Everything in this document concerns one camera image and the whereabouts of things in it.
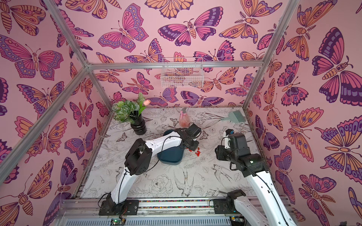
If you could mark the green artificial plant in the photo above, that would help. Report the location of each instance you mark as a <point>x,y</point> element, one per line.
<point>129,111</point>

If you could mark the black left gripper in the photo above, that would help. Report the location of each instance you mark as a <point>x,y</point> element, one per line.
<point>197,144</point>

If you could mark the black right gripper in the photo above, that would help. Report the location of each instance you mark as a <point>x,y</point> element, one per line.
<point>222,154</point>

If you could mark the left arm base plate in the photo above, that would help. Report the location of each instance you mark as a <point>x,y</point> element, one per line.
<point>127,207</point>

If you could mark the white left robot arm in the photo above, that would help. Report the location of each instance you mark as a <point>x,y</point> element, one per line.
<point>137,160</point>

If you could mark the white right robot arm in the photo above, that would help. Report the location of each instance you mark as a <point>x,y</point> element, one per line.
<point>274,212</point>

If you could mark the teal storage box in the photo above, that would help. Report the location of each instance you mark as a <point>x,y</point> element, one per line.
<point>172,155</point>

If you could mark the white wire basket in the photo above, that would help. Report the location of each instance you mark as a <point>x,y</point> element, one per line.
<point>182,72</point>

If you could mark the black vase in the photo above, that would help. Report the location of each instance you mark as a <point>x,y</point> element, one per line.
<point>139,125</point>

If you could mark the pink spray bottle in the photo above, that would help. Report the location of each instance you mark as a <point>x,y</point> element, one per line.
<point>184,119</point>

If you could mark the aluminium frame post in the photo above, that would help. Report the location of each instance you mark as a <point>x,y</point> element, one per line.
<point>281,28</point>

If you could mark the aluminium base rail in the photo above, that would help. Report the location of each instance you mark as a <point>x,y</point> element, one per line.
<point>153,212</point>

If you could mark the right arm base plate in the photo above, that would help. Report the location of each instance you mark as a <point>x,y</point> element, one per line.
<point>224,206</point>

